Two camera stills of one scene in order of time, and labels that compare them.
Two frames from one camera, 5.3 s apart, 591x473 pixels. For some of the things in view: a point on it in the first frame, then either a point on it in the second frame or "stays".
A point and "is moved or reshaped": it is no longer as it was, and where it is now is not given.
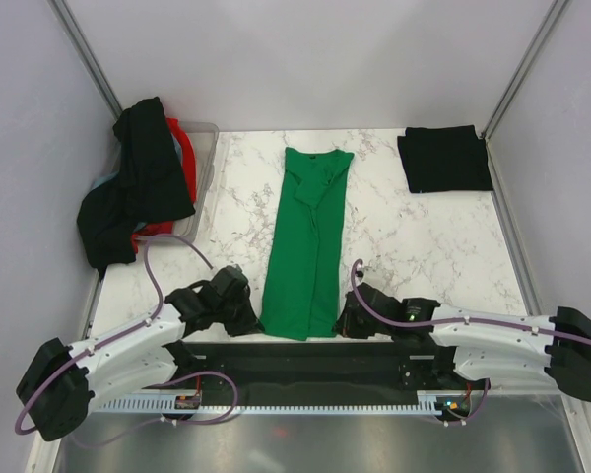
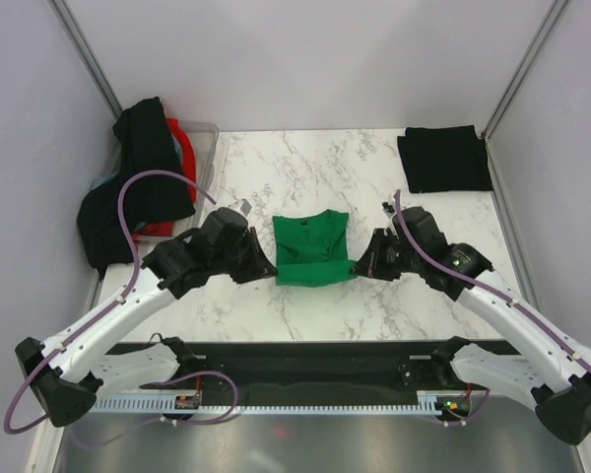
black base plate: x=317 y=367 stays
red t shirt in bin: x=165 y=227 stays
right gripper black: x=346 y=327 -> x=370 y=263
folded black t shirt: x=445 y=159 stays
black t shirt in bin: x=149 y=186 stays
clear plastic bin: x=196 y=224 stays
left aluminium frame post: x=88 y=54 stays
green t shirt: x=302 y=296 is moved or reshaped
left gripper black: x=248 y=323 -> x=260 y=267
